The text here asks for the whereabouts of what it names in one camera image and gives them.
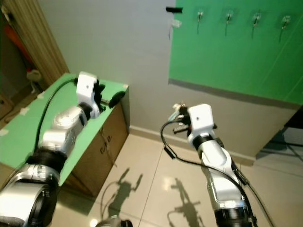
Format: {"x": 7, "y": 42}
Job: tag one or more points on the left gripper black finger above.
{"x": 117, "y": 99}

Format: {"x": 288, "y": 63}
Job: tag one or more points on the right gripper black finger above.
{"x": 181, "y": 128}
{"x": 180, "y": 114}

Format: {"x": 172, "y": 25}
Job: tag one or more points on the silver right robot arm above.
{"x": 218, "y": 165}

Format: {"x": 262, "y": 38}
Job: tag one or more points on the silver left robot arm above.
{"x": 28, "y": 198}

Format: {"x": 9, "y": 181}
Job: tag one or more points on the brown cardboard box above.
{"x": 99, "y": 151}

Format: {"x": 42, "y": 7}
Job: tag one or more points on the white tape piece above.
{"x": 24, "y": 112}
{"x": 39, "y": 95}
{"x": 4, "y": 133}

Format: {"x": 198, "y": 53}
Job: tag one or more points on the small white round object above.
{"x": 34, "y": 75}

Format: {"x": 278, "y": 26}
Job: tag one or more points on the green sheet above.
{"x": 23, "y": 137}

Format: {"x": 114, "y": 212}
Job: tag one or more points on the brown wooden door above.
{"x": 4, "y": 109}

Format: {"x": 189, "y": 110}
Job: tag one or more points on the black clip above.
{"x": 174, "y": 9}

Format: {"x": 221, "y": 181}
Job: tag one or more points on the grey robot leg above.
{"x": 113, "y": 222}

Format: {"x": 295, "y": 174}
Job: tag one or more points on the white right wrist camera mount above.
{"x": 203, "y": 120}

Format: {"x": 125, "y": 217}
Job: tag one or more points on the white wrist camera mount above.
{"x": 87, "y": 90}
{"x": 203, "y": 120}

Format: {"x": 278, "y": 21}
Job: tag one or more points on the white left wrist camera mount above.
{"x": 87, "y": 90}

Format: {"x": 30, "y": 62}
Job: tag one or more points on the green wall board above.
{"x": 232, "y": 61}

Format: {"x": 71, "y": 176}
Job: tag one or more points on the wooden door frame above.
{"x": 40, "y": 40}

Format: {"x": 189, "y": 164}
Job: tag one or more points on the clear wall hook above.
{"x": 256, "y": 19}
{"x": 229, "y": 17}
{"x": 200, "y": 15}
{"x": 285, "y": 21}

